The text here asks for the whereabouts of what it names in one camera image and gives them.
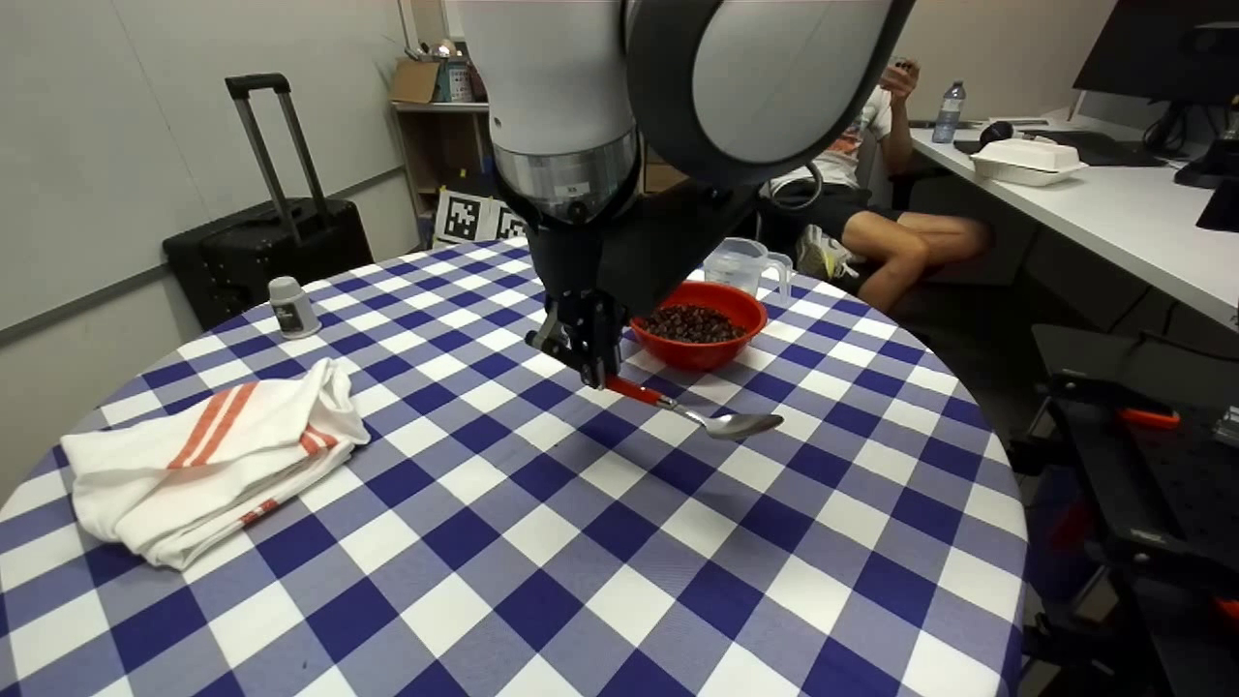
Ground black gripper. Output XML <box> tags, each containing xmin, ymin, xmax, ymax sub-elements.
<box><xmin>519</xmin><ymin>189</ymin><xmax>708</xmax><ymax>391</ymax></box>

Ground red-handled metal spoon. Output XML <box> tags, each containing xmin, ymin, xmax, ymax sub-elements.
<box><xmin>603</xmin><ymin>373</ymin><xmax>789</xmax><ymax>444</ymax></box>

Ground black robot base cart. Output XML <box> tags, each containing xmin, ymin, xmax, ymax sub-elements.
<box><xmin>1015</xmin><ymin>320</ymin><xmax>1239</xmax><ymax>697</ymax></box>

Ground red bowl with dark contents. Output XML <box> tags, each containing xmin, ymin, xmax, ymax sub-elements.
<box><xmin>628</xmin><ymin>280</ymin><xmax>774</xmax><ymax>376</ymax></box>

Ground clear plastic measuring jug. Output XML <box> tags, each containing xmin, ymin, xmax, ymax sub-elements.
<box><xmin>700</xmin><ymin>231</ymin><xmax>798</xmax><ymax>305</ymax></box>

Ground black white AprilTag cube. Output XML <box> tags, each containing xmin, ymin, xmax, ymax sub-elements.
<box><xmin>429</xmin><ymin>181</ymin><xmax>535</xmax><ymax>252</ymax></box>

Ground wooden shelf unit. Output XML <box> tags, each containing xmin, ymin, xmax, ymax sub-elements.
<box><xmin>382</xmin><ymin>52</ymin><xmax>501</xmax><ymax>246</ymax></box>

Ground blue white checkered tablecloth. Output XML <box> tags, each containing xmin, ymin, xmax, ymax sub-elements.
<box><xmin>0</xmin><ymin>241</ymin><xmax>1036</xmax><ymax>697</ymax></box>

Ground cardboard box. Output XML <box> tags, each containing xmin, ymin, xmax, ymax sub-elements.
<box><xmin>388</xmin><ymin>52</ymin><xmax>446</xmax><ymax>111</ymax></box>

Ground black rolling suitcase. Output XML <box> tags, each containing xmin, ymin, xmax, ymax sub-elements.
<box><xmin>158</xmin><ymin>70</ymin><xmax>381</xmax><ymax>330</ymax></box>

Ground seated person in white shirt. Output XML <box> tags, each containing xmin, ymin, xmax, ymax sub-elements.
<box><xmin>772</xmin><ymin>52</ymin><xmax>990</xmax><ymax>317</ymax></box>

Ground small plate with food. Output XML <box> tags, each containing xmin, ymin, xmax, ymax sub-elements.
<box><xmin>57</xmin><ymin>357</ymin><xmax>377</xmax><ymax>576</ymax></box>

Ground plastic water bottle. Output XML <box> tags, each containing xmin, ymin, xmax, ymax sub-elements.
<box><xmin>928</xmin><ymin>76</ymin><xmax>974</xmax><ymax>147</ymax></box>

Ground white takeout container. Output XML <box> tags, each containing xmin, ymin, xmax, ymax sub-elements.
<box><xmin>967</xmin><ymin>136</ymin><xmax>1087</xmax><ymax>189</ymax></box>

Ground black keyboard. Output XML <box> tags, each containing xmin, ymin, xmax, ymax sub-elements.
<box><xmin>1029</xmin><ymin>122</ymin><xmax>1172</xmax><ymax>171</ymax></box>

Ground white desk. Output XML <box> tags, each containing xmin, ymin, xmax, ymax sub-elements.
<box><xmin>908</xmin><ymin>121</ymin><xmax>1239</xmax><ymax>335</ymax></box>

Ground black computer monitor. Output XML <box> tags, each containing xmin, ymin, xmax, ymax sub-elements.
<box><xmin>1069</xmin><ymin>0</ymin><xmax>1239</xmax><ymax>108</ymax></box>

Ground orange-handled clamp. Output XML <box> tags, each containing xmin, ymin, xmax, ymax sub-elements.
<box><xmin>1117</xmin><ymin>402</ymin><xmax>1185</xmax><ymax>438</ymax></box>

